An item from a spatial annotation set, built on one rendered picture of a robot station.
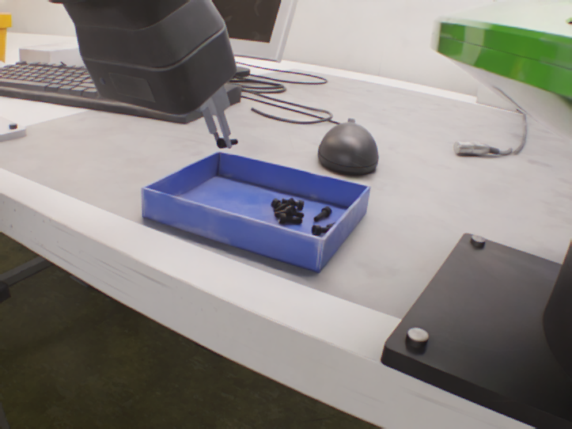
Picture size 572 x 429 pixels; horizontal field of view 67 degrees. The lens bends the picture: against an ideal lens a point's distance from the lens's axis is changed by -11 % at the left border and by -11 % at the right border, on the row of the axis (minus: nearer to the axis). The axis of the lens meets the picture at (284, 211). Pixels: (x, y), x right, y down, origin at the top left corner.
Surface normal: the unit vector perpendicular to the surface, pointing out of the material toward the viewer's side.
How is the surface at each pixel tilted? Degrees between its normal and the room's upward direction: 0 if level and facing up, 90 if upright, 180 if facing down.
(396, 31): 90
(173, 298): 90
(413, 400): 90
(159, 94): 118
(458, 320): 0
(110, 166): 0
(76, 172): 0
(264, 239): 90
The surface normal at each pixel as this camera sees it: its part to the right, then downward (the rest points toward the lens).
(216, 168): 0.90, 0.25
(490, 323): 0.09, -0.91
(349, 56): -0.50, 0.32
